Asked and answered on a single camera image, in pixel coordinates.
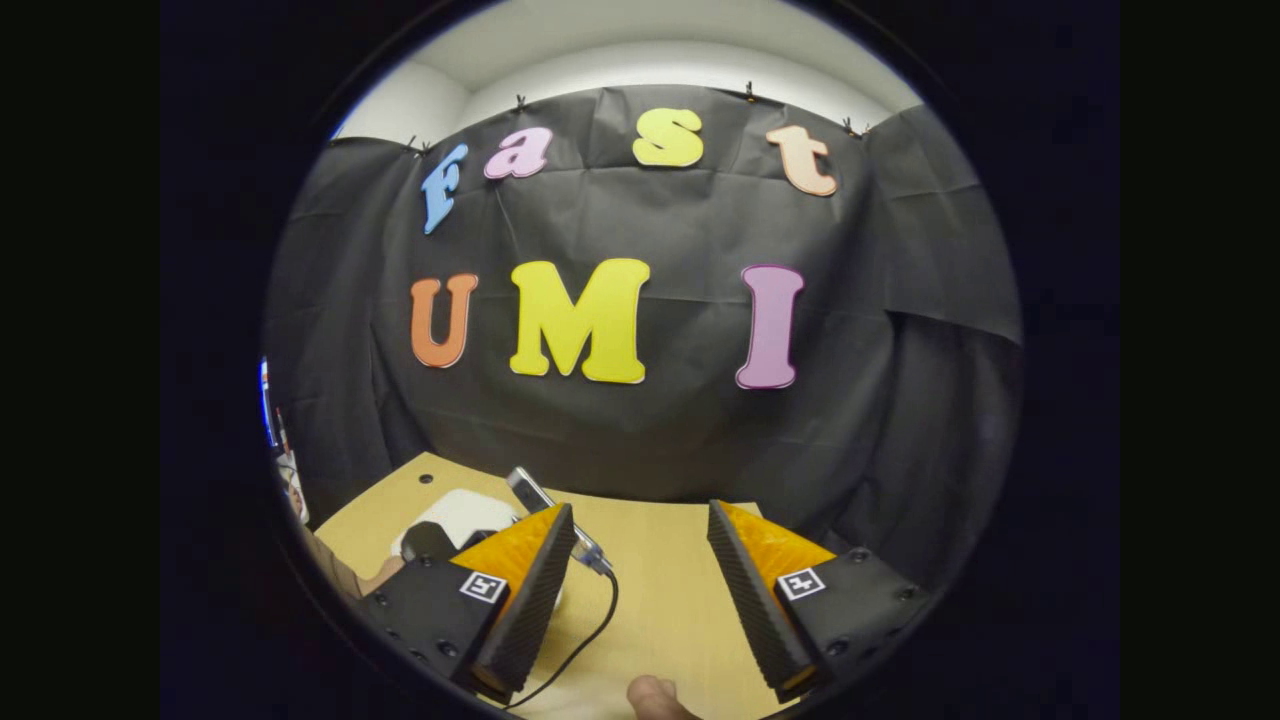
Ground black backdrop cloth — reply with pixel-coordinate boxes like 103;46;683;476
262;85;1026;591

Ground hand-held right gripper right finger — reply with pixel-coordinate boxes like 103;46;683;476
706;498;933;704

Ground black camera cable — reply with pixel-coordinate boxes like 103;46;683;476
500;570;621;713

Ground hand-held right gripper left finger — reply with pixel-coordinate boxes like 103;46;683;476
350;502;579;706

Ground white suitcase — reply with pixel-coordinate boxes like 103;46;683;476
390;487;523;563

